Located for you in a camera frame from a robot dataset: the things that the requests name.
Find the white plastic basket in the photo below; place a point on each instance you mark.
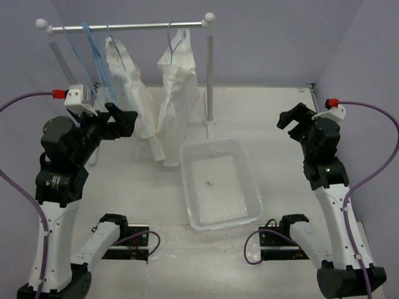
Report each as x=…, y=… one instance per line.
x=219, y=185

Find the blue wire hanger bundle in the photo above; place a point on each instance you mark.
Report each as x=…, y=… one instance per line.
x=98, y=56

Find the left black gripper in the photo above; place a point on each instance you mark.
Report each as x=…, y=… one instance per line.
x=125, y=121

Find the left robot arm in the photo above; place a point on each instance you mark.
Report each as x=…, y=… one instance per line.
x=68, y=144

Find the blue wire hanger with skirt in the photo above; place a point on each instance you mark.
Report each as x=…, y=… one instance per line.
x=115, y=46

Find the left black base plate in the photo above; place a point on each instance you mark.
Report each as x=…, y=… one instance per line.
x=132, y=249

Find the white ruffled skirt left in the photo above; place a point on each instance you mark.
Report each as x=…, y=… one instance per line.
x=134, y=97

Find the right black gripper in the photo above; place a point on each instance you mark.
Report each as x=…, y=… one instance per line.
x=301, y=113

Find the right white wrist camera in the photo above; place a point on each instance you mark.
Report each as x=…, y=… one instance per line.
x=336, y=114

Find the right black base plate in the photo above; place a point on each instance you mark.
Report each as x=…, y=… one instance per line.
x=274, y=247

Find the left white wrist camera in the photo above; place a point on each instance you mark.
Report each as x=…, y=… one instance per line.
x=79, y=100

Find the white metal clothes rack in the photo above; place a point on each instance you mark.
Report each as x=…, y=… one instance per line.
x=207, y=24

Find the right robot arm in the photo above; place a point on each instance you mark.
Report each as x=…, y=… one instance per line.
x=345, y=268

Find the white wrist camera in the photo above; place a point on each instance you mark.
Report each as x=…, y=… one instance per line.
x=336, y=114
x=79, y=100

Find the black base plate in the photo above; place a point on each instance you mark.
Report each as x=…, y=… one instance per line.
x=274, y=247
x=132, y=249

